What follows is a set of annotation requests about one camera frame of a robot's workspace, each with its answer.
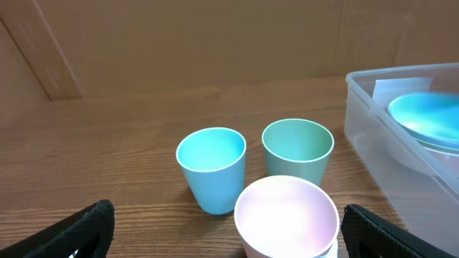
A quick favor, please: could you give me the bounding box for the green plastic cup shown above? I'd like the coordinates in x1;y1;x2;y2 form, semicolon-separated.
261;118;335;186

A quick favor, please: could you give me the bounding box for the pink plastic cup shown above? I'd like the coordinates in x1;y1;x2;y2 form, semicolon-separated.
234;176;340;258

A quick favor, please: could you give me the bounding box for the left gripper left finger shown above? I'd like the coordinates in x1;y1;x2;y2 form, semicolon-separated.
1;199;115;258

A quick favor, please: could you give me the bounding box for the green plastic bowl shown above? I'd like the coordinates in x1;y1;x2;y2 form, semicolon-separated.
417;139;458;155

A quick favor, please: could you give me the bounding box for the blue plastic bowl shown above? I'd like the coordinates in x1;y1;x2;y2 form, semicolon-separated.
388;92;458;149

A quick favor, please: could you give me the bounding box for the blue plastic cup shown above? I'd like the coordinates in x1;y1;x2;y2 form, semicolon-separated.
176;127;247;215

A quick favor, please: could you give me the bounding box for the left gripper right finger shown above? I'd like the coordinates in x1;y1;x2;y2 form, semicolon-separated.
341;204;454;258

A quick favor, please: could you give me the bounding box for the clear plastic container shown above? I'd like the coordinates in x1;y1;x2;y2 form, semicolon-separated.
344;63;458;256

